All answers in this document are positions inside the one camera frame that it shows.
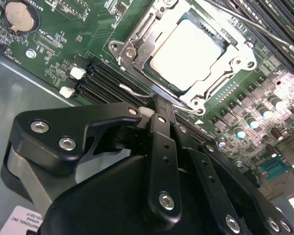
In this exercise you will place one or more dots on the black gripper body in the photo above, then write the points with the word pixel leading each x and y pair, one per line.
pixel 107 200

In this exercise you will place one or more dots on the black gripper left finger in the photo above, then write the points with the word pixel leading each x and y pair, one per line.
pixel 63 122

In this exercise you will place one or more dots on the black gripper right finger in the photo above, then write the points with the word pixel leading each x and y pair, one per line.
pixel 210 176

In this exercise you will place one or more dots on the metal socket cover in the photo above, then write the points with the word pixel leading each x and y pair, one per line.
pixel 149 36

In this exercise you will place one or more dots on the silver CPU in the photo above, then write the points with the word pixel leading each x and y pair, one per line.
pixel 186 54

